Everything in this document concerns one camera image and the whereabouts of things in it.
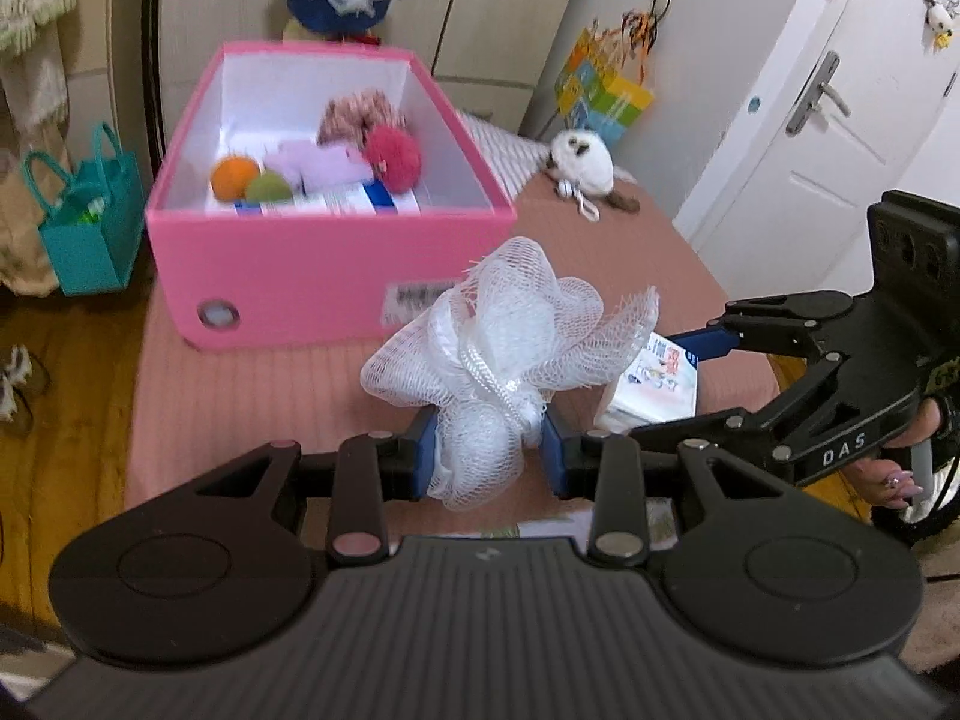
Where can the brown furry tail toy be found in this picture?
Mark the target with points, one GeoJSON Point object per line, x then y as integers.
{"type": "Point", "coordinates": [622, 204]}

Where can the person's right hand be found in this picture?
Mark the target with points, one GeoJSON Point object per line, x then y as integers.
{"type": "Point", "coordinates": [896, 476]}

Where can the orange soft ball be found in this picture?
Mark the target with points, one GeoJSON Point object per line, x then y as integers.
{"type": "Point", "coordinates": [234, 178]}

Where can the white striped bedsheet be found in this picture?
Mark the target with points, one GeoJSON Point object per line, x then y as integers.
{"type": "Point", "coordinates": [502, 150]}

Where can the white printed tissue pack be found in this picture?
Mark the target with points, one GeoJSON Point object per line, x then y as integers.
{"type": "Point", "coordinates": [660, 390]}

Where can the pink floral scrunchie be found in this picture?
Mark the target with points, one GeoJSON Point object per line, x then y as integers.
{"type": "Point", "coordinates": [360, 116]}

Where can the furry slipper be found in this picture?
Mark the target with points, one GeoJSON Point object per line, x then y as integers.
{"type": "Point", "coordinates": [19, 382]}

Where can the beige wardrobe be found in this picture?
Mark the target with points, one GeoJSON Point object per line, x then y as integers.
{"type": "Point", "coordinates": [487, 15]}

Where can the white flat packet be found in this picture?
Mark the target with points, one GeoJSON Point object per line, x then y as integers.
{"type": "Point", "coordinates": [547, 527]}

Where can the white door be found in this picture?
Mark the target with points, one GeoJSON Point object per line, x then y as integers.
{"type": "Point", "coordinates": [862, 127]}

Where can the lilac soft cloth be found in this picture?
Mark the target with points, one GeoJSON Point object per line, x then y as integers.
{"type": "Point", "coordinates": [319, 165]}

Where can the white plush cat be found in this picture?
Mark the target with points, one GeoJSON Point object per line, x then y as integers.
{"type": "Point", "coordinates": [585, 157]}

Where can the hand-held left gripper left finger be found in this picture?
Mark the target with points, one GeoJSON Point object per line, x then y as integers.
{"type": "Point", "coordinates": [424, 454]}

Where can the red fluffy pompom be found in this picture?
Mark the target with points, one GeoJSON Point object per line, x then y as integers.
{"type": "Point", "coordinates": [394, 156]}

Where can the blue wet wipes pack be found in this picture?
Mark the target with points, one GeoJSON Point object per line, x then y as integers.
{"type": "Point", "coordinates": [337, 202]}

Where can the white mesh bath pouf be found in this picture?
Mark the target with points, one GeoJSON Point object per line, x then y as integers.
{"type": "Point", "coordinates": [517, 330]}

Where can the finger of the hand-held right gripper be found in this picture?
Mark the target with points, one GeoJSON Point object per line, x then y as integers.
{"type": "Point", "coordinates": [712, 341]}
{"type": "Point", "coordinates": [720, 427]}

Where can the beige hanging garment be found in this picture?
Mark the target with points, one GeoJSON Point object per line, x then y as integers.
{"type": "Point", "coordinates": [30, 165]}

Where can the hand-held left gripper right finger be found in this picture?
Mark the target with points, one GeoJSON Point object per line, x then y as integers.
{"type": "Point", "coordinates": [553, 457]}

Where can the colourful paper gift bag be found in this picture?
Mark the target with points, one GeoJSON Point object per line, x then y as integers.
{"type": "Point", "coordinates": [600, 97]}

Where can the teal handbag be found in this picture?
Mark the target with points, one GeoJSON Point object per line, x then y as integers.
{"type": "Point", "coordinates": [90, 240]}

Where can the small plush bird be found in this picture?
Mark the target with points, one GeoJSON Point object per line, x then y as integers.
{"type": "Point", "coordinates": [939, 19]}

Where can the pink storage box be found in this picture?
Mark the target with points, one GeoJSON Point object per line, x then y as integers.
{"type": "Point", "coordinates": [300, 285]}

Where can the orange ribbon bundle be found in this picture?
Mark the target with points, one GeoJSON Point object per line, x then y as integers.
{"type": "Point", "coordinates": [637, 30]}

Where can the green soft ball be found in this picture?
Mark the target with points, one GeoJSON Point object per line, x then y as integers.
{"type": "Point", "coordinates": [268, 187]}

